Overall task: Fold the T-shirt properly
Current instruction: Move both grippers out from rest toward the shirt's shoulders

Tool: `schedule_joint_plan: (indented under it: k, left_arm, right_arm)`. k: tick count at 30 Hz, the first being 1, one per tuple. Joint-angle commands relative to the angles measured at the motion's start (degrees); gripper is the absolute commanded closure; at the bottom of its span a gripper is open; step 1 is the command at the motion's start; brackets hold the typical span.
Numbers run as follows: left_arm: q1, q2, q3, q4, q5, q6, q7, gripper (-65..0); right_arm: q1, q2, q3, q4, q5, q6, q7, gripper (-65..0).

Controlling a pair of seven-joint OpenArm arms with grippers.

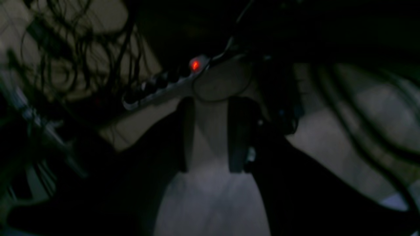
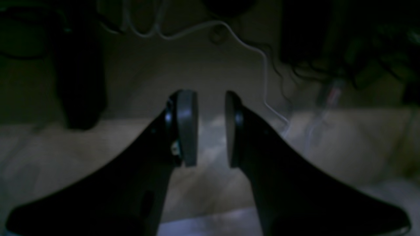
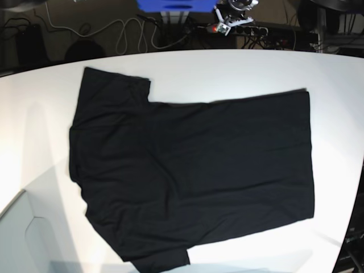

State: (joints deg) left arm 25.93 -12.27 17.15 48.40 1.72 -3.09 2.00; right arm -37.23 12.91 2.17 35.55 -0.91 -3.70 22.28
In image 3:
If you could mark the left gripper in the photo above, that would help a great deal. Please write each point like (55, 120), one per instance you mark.
(228, 17)

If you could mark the black T-shirt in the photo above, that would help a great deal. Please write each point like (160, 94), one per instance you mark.
(160, 178)

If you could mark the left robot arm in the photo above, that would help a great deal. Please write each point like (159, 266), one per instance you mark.
(239, 5)

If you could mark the black power strip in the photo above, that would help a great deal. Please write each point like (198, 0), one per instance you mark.
(239, 30)

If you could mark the blue box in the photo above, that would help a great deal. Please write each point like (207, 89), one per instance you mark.
(156, 6)

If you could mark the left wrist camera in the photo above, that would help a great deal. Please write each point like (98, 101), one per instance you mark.
(223, 28)

